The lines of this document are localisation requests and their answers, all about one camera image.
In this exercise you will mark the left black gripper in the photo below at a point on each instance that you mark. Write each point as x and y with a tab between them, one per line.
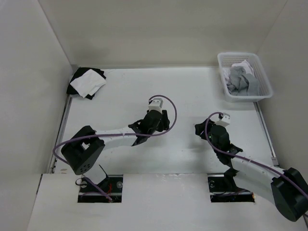
165	122

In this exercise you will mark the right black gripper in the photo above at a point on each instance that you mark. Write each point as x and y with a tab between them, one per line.
199	127

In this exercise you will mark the grey tank top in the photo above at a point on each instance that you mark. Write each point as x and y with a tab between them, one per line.
243	84

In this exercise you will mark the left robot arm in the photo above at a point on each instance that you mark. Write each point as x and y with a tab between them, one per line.
87	145

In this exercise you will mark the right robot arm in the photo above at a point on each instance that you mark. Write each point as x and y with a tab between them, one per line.
286	189

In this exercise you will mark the white pink tank top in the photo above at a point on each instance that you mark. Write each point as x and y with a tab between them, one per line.
244	64

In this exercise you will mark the folded white tank top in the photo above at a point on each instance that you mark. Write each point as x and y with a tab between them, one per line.
87	81

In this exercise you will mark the folded black tank top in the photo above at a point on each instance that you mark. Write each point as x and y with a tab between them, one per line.
79	72

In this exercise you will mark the white plastic basket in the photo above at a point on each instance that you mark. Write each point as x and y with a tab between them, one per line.
226	59

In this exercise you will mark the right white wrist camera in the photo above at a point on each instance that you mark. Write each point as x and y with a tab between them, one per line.
224	119

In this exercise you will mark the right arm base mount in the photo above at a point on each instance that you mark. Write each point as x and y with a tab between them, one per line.
223	192

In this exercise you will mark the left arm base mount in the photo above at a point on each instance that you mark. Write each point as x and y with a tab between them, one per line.
111	185

